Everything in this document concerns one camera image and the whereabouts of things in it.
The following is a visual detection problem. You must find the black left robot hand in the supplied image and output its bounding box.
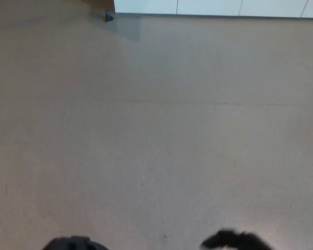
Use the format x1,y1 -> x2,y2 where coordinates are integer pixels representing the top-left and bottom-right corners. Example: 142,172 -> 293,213
41,235 -> 105,250

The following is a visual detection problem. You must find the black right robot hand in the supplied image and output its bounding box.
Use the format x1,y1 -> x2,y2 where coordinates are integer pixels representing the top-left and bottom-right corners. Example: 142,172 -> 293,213
201,228 -> 276,250

